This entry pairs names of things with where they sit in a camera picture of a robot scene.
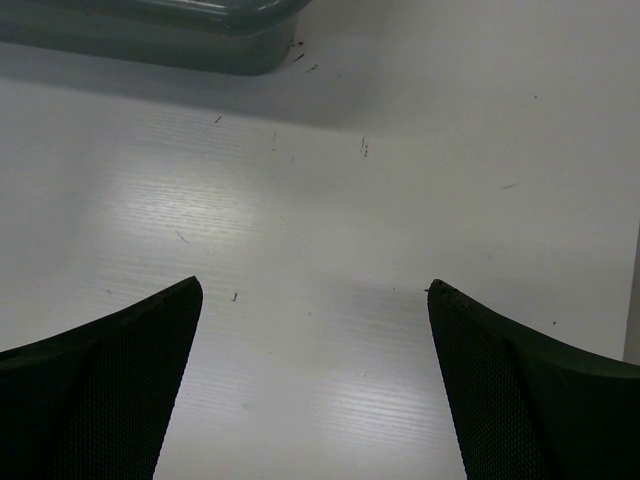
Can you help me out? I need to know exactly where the grey plastic bin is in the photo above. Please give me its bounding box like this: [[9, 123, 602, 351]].
[[1, 0, 308, 76]]

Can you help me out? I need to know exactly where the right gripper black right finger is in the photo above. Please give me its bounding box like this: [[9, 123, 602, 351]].
[[426, 280, 639, 479]]

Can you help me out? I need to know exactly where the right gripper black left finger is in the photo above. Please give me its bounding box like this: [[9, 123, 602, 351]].
[[1, 277, 203, 479]]

